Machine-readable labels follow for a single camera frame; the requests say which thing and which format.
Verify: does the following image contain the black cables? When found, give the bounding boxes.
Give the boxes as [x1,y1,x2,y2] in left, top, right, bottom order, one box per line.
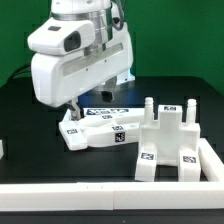
[7,63,33,83]

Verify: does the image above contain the white chair seat part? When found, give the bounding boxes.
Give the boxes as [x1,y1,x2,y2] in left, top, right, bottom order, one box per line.
[138,97,200,166]

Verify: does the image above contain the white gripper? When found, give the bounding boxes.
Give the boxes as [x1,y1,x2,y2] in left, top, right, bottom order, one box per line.
[31,24,133,120]

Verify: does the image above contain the white chair back panel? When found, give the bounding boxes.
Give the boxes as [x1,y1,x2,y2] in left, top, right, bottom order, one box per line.
[63,108,144,121]

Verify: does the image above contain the white long chair side front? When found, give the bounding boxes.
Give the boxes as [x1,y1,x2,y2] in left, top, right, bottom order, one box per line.
[59,121,139,151]

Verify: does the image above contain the white long chair side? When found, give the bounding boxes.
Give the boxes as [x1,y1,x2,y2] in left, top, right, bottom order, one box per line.
[76,108,144,127]
[59,121,139,151]

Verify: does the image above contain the white part at left edge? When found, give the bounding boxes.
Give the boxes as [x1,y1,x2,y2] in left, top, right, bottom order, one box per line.
[0,140,4,160]

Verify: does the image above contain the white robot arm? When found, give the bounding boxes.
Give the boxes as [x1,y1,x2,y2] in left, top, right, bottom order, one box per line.
[28,0,133,119]

